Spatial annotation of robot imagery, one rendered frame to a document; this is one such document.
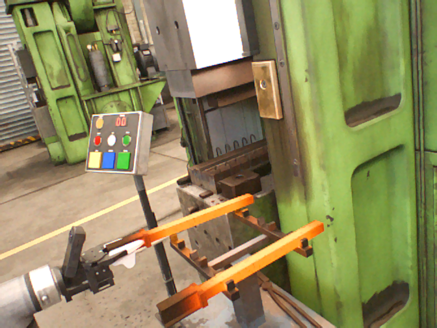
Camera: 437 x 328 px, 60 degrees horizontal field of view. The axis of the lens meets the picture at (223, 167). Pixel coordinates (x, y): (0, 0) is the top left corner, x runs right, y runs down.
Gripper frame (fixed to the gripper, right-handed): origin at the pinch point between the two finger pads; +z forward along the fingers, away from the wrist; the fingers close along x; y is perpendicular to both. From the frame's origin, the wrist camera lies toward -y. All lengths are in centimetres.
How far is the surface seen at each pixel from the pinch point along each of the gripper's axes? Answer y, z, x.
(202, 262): 4.5, 10.1, 14.9
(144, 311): 103, 15, -110
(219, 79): -30, 47, -28
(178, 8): -53, 37, -27
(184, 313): 6.3, -0.1, 25.5
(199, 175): 5, 37, -39
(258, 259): 3.3, 19.2, 25.2
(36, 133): 96, 23, -831
